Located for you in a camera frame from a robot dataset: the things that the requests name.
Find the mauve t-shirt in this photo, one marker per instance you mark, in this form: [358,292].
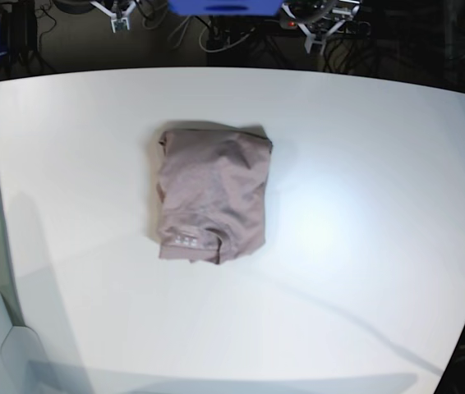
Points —
[211,186]

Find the blue box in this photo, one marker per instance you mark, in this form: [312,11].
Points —
[225,7]

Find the black power strip red switch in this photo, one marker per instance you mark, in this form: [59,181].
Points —
[331,24]

